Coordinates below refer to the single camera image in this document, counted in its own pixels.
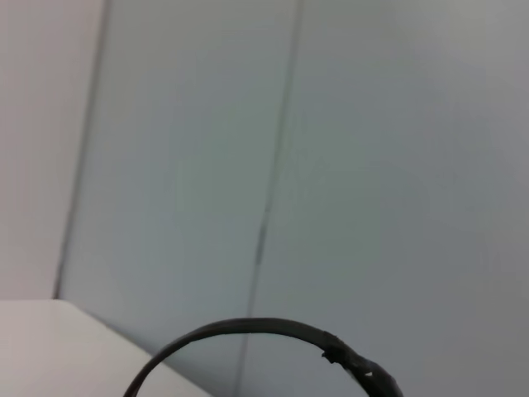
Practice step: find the black round teapot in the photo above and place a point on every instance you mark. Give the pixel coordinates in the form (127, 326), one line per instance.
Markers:
(256, 324)

